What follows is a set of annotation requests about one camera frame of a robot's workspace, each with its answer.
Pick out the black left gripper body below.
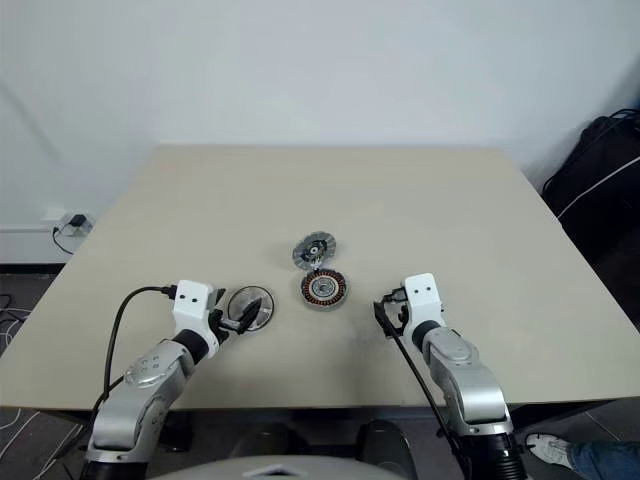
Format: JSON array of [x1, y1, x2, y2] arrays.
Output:
[[207, 286, 237, 344]]

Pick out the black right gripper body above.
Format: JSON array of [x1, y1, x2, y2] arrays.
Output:
[[384, 286, 413, 332]]

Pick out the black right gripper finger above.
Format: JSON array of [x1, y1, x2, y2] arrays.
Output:
[[372, 298, 395, 341], [381, 301, 402, 343]]

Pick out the grey round lid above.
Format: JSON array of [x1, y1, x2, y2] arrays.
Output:
[[226, 285, 276, 332]]

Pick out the motor stator with copper windings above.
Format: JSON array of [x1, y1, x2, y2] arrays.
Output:
[[299, 267, 354, 313]]

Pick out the grey round motor rotor plate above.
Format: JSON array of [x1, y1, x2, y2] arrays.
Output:
[[290, 230, 338, 272]]

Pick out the dark rounded shape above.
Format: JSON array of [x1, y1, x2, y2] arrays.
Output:
[[357, 419, 417, 474]]

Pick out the silver robot torso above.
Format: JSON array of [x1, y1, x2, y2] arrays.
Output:
[[164, 452, 416, 480]]

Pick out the white sneaker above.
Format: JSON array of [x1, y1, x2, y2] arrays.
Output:
[[524, 431, 576, 471]]

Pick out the black bag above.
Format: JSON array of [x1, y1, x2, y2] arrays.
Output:
[[541, 106, 640, 267]]

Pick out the blue jeans leg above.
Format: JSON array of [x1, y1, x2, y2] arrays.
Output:
[[567, 439, 640, 480]]

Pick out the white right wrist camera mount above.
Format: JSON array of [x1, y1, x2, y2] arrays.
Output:
[[403, 272, 446, 347]]

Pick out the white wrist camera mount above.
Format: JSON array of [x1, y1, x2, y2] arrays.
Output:
[[403, 272, 446, 347], [171, 279, 222, 359]]

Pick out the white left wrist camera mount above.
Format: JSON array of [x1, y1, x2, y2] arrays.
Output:
[[171, 279, 222, 359]]

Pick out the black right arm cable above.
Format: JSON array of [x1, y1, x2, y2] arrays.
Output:
[[382, 288, 474, 480]]

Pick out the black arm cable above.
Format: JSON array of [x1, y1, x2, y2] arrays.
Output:
[[91, 284, 177, 417], [382, 288, 474, 480]]

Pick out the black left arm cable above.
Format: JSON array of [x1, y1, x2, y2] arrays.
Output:
[[91, 284, 177, 417]]

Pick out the black power cord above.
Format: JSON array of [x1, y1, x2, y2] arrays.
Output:
[[51, 223, 77, 254]]

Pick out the white floor cables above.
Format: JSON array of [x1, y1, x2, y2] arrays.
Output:
[[0, 293, 32, 437]]

